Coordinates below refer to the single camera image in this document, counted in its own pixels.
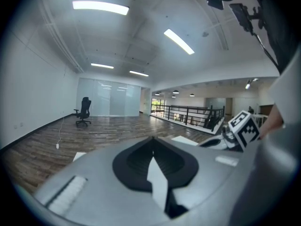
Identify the black chest-mounted device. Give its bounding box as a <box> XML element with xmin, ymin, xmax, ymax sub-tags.
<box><xmin>229</xmin><ymin>3</ymin><xmax>267</xmax><ymax>32</ymax></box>

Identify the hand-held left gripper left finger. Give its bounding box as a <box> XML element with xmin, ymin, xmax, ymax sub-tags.
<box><xmin>32</xmin><ymin>136</ymin><xmax>170</xmax><ymax>226</ymax></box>

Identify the frosted glass partition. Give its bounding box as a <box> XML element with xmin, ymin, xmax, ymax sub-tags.
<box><xmin>77</xmin><ymin>77</ymin><xmax>142</xmax><ymax>117</ymax></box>

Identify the thin white adapter cable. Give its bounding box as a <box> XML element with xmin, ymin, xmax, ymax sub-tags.
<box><xmin>56</xmin><ymin>116</ymin><xmax>65</xmax><ymax>145</ymax></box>

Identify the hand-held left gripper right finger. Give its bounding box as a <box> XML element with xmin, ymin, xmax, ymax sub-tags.
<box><xmin>153</xmin><ymin>136</ymin><xmax>250</xmax><ymax>226</ymax></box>

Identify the white ceiling conduit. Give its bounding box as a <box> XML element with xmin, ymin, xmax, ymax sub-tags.
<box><xmin>41</xmin><ymin>0</ymin><xmax>86</xmax><ymax>74</ymax></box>

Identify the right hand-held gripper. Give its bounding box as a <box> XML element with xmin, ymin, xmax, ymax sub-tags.
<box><xmin>198</xmin><ymin>110</ymin><xmax>262</xmax><ymax>153</ymax></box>

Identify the black office chair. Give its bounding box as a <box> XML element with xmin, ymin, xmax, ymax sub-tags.
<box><xmin>73</xmin><ymin>97</ymin><xmax>92</xmax><ymax>128</ymax></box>

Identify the black metal railing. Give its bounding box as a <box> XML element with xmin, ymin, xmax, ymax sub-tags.
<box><xmin>150</xmin><ymin>104</ymin><xmax>225</xmax><ymax>133</ymax></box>

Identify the person's right forearm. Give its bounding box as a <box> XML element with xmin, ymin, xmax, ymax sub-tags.
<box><xmin>258</xmin><ymin>102</ymin><xmax>285</xmax><ymax>140</ymax></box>

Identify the thin black device cable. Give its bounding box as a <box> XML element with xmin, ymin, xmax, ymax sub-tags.
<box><xmin>252</xmin><ymin>31</ymin><xmax>281</xmax><ymax>68</ymax></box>

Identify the black framed window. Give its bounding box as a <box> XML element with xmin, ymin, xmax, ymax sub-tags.
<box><xmin>151</xmin><ymin>98</ymin><xmax>166</xmax><ymax>115</ymax></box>

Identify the long ceiling light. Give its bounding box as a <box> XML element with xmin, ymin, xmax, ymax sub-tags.
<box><xmin>129</xmin><ymin>70</ymin><xmax>150</xmax><ymax>78</ymax></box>
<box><xmin>90</xmin><ymin>63</ymin><xmax>115</xmax><ymax>70</ymax></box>
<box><xmin>72</xmin><ymin>0</ymin><xmax>130</xmax><ymax>16</ymax></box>
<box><xmin>163</xmin><ymin>28</ymin><xmax>195</xmax><ymax>55</ymax></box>

